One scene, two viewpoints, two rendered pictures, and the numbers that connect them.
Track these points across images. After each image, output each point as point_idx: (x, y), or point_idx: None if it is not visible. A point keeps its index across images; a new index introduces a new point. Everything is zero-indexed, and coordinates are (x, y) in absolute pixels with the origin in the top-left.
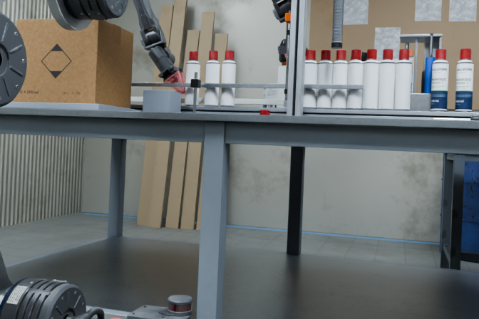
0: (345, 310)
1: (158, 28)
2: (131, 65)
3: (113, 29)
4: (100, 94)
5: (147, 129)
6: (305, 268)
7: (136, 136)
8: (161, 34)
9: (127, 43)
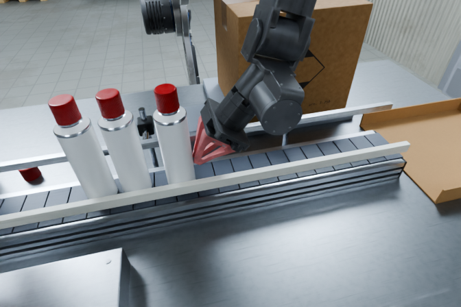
0: None
1: (260, 15)
2: (237, 70)
3: (221, 6)
4: (219, 77)
5: None
6: None
7: None
8: (247, 32)
9: (232, 31)
